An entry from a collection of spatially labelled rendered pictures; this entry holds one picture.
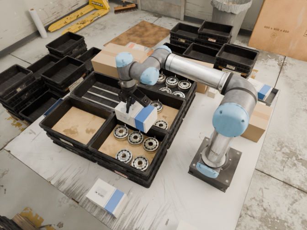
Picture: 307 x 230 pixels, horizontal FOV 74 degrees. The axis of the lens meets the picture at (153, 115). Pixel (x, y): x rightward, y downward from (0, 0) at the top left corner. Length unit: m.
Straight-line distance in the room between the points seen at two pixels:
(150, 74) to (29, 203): 1.87
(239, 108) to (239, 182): 0.78
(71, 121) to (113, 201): 0.65
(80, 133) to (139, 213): 0.64
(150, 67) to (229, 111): 0.36
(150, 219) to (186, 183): 0.30
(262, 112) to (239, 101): 0.85
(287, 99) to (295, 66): 0.78
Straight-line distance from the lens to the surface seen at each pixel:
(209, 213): 1.33
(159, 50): 0.94
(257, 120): 1.53
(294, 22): 3.81
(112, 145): 1.36
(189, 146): 1.48
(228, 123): 0.74
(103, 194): 1.28
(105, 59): 1.90
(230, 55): 2.70
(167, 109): 1.50
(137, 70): 0.86
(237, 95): 0.78
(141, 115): 1.08
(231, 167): 1.34
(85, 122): 1.52
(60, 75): 2.59
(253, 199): 2.22
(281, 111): 2.95
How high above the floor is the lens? 1.97
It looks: 51 degrees down
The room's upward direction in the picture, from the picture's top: 3 degrees counter-clockwise
